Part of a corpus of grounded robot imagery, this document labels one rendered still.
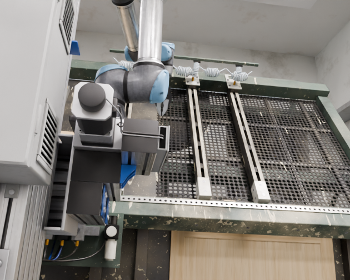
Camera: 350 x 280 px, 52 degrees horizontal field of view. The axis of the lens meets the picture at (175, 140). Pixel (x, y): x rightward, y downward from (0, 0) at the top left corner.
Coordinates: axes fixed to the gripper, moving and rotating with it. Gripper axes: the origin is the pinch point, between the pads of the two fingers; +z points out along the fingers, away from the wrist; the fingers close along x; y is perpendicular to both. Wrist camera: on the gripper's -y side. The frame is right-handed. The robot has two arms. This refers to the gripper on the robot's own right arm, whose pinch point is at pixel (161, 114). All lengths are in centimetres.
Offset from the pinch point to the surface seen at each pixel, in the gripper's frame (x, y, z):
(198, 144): -24.3, 20.9, 17.7
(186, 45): -58, 401, -75
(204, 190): -24.2, -11.0, 35.5
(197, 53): -75, 395, -63
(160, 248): -5, -6, 70
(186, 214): -15, -22, 45
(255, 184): -52, -6, 32
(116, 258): 16, -32, 63
